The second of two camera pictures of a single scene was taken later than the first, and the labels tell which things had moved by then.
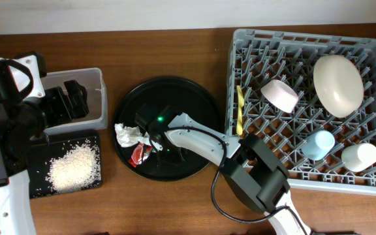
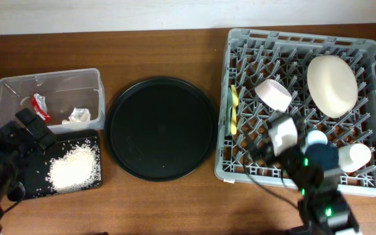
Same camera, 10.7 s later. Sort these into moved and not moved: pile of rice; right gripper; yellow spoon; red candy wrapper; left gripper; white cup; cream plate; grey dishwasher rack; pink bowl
Moved: pink bowl; right gripper; left gripper; yellow spoon; cream plate; white cup; red candy wrapper
Not moved: grey dishwasher rack; pile of rice
